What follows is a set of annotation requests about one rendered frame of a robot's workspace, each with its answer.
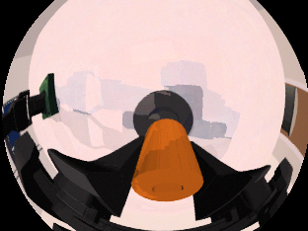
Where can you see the black stepped round pedestal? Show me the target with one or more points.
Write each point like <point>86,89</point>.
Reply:
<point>162,105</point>

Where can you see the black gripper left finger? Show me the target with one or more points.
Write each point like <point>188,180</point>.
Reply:
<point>108,178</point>

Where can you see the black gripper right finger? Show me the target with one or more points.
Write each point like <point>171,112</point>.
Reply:
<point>221,182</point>

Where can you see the orange knob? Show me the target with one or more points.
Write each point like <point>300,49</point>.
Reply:
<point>167,169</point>

